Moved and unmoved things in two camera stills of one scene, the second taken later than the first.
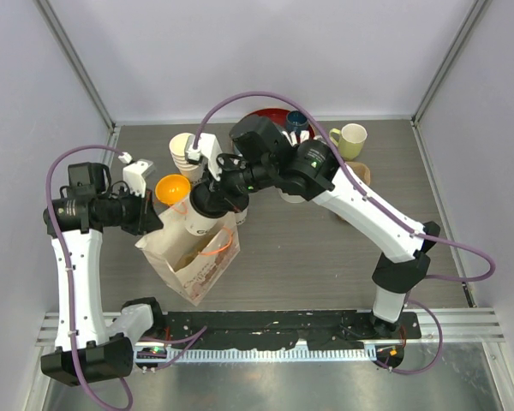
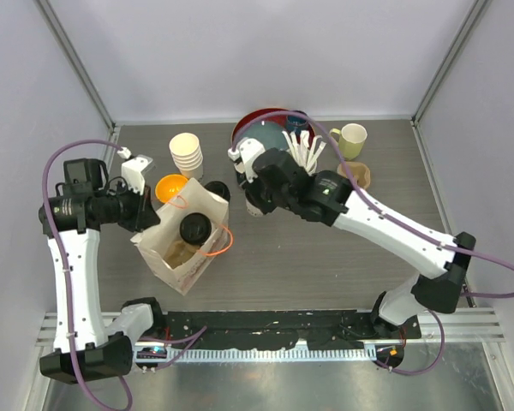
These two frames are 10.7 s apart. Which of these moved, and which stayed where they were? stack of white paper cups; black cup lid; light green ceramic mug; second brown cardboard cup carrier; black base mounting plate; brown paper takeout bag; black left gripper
Moved: brown paper takeout bag; black cup lid
Stayed: light green ceramic mug; second brown cardboard cup carrier; black base mounting plate; stack of white paper cups; black left gripper
